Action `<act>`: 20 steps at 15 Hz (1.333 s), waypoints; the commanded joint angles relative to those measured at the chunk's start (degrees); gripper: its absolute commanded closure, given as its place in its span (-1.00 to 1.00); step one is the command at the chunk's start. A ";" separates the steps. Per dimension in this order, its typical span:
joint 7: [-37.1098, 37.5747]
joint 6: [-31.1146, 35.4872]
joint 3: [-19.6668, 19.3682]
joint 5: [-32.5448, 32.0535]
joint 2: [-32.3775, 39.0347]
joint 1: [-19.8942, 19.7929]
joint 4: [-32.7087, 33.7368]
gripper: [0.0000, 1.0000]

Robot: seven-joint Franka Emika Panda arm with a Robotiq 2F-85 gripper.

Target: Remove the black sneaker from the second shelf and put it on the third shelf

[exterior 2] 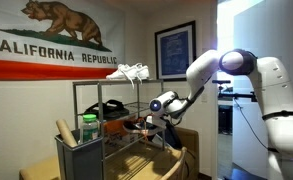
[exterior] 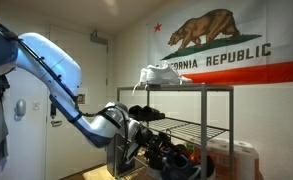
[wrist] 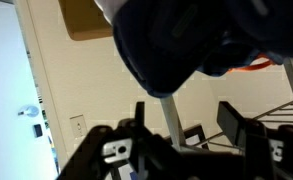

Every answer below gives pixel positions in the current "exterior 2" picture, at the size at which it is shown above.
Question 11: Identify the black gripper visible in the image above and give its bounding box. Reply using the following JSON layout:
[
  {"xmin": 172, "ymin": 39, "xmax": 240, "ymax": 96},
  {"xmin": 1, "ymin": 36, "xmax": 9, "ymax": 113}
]
[{"xmin": 152, "ymin": 111, "xmax": 174, "ymax": 127}]

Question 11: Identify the dark sneaker with orange laces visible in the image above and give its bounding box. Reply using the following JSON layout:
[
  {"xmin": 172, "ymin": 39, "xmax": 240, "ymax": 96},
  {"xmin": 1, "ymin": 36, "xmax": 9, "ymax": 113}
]
[{"xmin": 121, "ymin": 118, "xmax": 169, "ymax": 137}]

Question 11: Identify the white sneaker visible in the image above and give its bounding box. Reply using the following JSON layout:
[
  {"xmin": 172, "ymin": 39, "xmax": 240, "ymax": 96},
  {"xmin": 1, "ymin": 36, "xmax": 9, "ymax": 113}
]
[
  {"xmin": 105, "ymin": 63, "xmax": 139, "ymax": 90},
  {"xmin": 129, "ymin": 62, "xmax": 151, "ymax": 84}
]

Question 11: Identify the wooden slatted chair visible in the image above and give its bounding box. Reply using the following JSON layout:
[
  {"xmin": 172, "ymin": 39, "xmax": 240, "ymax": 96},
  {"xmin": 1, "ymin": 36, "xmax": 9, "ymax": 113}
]
[{"xmin": 159, "ymin": 146, "xmax": 189, "ymax": 180}]

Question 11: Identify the black sandal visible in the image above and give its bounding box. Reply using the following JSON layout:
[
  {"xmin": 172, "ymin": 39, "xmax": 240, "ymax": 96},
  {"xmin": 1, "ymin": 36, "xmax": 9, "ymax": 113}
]
[
  {"xmin": 83, "ymin": 101, "xmax": 117, "ymax": 121},
  {"xmin": 104, "ymin": 99, "xmax": 130, "ymax": 118}
]

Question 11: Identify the black framed blue picture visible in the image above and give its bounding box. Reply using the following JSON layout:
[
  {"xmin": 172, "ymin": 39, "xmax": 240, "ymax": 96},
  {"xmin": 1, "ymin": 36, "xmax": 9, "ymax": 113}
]
[{"xmin": 154, "ymin": 20, "xmax": 198, "ymax": 83}]

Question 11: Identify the clear bottle with green lid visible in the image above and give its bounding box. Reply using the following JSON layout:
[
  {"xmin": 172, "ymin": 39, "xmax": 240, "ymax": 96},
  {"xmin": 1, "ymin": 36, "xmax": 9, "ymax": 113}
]
[{"xmin": 79, "ymin": 113, "xmax": 100, "ymax": 144}]

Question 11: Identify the grey trash bin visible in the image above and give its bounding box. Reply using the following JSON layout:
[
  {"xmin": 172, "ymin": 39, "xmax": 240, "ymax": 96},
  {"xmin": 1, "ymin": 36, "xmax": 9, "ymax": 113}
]
[{"xmin": 54, "ymin": 128, "xmax": 104, "ymax": 180}]

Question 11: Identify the brown cardboard tube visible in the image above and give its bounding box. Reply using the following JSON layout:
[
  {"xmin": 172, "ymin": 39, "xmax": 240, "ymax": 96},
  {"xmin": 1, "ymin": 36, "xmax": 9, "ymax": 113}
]
[{"xmin": 55, "ymin": 118, "xmax": 79, "ymax": 148}]

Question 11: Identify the California Republic bear flag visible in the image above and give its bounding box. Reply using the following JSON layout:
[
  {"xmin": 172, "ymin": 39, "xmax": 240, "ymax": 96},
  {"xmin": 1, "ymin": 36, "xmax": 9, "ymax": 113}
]
[{"xmin": 0, "ymin": 0, "xmax": 126, "ymax": 82}]

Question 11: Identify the light wooden table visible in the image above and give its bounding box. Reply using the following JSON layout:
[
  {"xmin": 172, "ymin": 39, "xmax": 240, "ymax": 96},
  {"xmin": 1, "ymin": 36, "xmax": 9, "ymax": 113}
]
[{"xmin": 18, "ymin": 126, "xmax": 200, "ymax": 180}]

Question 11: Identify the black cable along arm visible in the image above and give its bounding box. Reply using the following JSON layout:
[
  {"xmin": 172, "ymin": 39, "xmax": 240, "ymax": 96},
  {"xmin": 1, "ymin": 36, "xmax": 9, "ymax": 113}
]
[{"xmin": 167, "ymin": 85, "xmax": 206, "ymax": 126}]

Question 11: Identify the grey metal wire shelf rack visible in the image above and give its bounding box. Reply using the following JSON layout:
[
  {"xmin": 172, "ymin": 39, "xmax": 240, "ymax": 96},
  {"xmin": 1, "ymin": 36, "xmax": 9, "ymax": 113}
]
[{"xmin": 72, "ymin": 78, "xmax": 167, "ymax": 180}]

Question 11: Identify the black camera stand rig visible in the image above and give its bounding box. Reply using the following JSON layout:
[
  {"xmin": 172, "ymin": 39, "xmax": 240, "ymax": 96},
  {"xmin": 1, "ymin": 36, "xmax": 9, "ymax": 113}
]
[{"xmin": 211, "ymin": 79, "xmax": 258, "ymax": 102}]

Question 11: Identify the thin black hanging cable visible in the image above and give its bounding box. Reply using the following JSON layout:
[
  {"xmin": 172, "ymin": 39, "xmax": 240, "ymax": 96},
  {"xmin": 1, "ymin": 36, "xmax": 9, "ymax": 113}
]
[{"xmin": 232, "ymin": 98, "xmax": 270, "ymax": 151}]

